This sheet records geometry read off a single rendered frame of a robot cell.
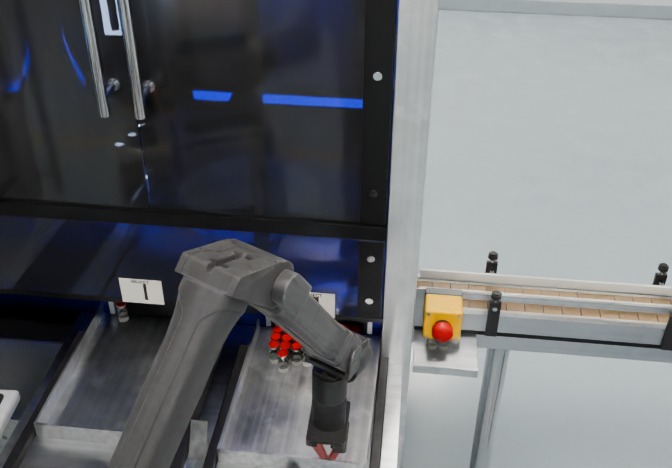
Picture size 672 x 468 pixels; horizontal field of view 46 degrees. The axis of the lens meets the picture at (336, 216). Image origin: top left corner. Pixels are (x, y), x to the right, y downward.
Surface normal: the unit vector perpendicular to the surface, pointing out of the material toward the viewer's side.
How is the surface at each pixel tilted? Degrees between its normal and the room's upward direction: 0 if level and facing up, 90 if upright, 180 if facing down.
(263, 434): 0
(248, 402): 0
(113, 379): 0
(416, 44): 90
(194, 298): 45
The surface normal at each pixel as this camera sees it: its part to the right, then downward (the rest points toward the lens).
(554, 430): 0.00, -0.83
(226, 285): -0.31, -0.22
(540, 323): -0.11, 0.55
